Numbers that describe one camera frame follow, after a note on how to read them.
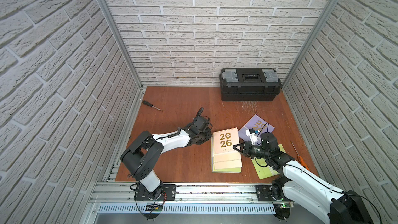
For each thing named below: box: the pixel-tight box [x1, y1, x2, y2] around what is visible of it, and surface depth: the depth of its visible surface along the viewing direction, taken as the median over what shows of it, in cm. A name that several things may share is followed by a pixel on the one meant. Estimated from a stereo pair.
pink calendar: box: [212, 127, 243, 170], surface depth 83 cm
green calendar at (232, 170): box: [211, 136, 243, 174], surface depth 81 cm
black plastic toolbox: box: [219, 67, 282, 102], surface depth 103 cm
